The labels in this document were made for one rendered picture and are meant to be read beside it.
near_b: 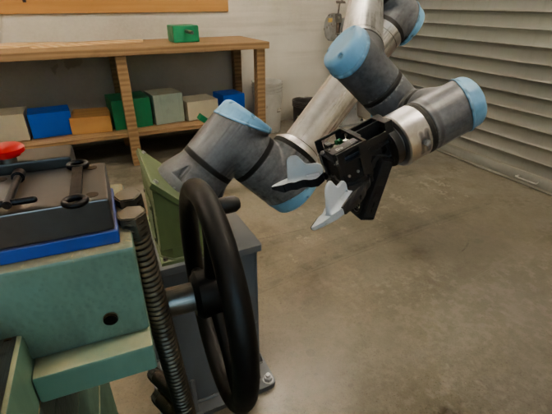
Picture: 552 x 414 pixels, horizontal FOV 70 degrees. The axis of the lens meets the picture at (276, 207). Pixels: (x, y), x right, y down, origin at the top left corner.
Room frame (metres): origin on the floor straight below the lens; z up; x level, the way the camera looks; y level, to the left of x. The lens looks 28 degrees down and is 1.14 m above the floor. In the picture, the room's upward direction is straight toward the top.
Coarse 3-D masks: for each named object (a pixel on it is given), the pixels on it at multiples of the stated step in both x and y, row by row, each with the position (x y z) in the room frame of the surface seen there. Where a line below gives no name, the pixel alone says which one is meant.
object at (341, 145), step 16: (352, 128) 0.61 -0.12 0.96; (368, 128) 0.60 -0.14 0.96; (384, 128) 0.60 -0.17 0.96; (320, 144) 0.61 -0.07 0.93; (336, 144) 0.60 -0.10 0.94; (352, 144) 0.57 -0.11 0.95; (368, 144) 0.59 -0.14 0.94; (384, 144) 0.60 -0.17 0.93; (400, 144) 0.59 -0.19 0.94; (320, 160) 0.60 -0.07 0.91; (336, 160) 0.56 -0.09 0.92; (352, 160) 0.56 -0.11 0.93; (368, 160) 0.57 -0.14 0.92; (400, 160) 0.59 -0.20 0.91; (336, 176) 0.58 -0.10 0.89; (352, 176) 0.56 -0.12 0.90; (368, 176) 0.58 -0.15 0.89
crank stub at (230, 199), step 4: (224, 196) 0.50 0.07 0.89; (228, 196) 0.50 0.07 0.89; (232, 196) 0.50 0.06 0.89; (236, 196) 0.51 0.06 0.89; (220, 200) 0.49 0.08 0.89; (224, 200) 0.49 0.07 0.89; (228, 200) 0.49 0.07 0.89; (232, 200) 0.49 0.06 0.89; (236, 200) 0.50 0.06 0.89; (224, 204) 0.49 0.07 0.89; (228, 204) 0.49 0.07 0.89; (232, 204) 0.49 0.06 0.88; (236, 204) 0.49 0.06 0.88; (240, 204) 0.50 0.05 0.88; (224, 208) 0.49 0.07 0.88; (228, 208) 0.49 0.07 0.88; (232, 208) 0.49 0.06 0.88; (236, 208) 0.49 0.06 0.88; (228, 212) 0.49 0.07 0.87; (232, 212) 0.49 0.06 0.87
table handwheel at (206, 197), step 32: (192, 192) 0.39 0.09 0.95; (192, 224) 0.50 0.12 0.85; (224, 224) 0.34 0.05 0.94; (192, 256) 0.50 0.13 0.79; (224, 256) 0.31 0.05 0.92; (192, 288) 0.38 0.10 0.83; (224, 288) 0.29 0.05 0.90; (224, 320) 0.36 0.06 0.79; (224, 352) 0.33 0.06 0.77; (256, 352) 0.27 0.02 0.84; (224, 384) 0.34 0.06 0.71; (256, 384) 0.27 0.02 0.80
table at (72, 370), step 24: (120, 336) 0.26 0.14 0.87; (144, 336) 0.26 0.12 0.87; (0, 360) 0.21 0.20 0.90; (24, 360) 0.22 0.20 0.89; (48, 360) 0.23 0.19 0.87; (72, 360) 0.23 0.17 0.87; (96, 360) 0.24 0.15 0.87; (120, 360) 0.24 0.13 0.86; (144, 360) 0.25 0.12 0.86; (0, 384) 0.19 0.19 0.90; (24, 384) 0.20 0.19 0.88; (48, 384) 0.22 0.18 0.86; (72, 384) 0.23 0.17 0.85; (96, 384) 0.23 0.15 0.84; (0, 408) 0.17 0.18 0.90; (24, 408) 0.19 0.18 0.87
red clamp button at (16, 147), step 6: (0, 144) 0.33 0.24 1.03; (6, 144) 0.33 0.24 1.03; (12, 144) 0.33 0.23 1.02; (18, 144) 0.34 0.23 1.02; (0, 150) 0.32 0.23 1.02; (6, 150) 0.32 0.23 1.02; (12, 150) 0.32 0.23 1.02; (18, 150) 0.33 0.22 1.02; (24, 150) 0.33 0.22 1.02; (0, 156) 0.32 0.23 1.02; (6, 156) 0.32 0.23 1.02; (12, 156) 0.33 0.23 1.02
